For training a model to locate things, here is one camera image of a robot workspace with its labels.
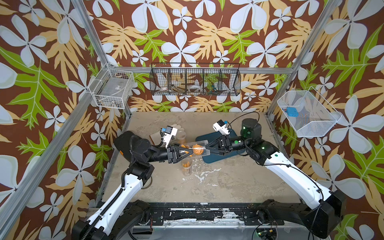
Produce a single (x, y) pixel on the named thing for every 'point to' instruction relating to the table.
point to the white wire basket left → (111, 87)
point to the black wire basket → (195, 79)
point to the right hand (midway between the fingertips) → (208, 151)
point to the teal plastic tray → (214, 156)
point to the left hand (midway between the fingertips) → (191, 151)
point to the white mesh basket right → (316, 116)
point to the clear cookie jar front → (186, 164)
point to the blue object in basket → (292, 111)
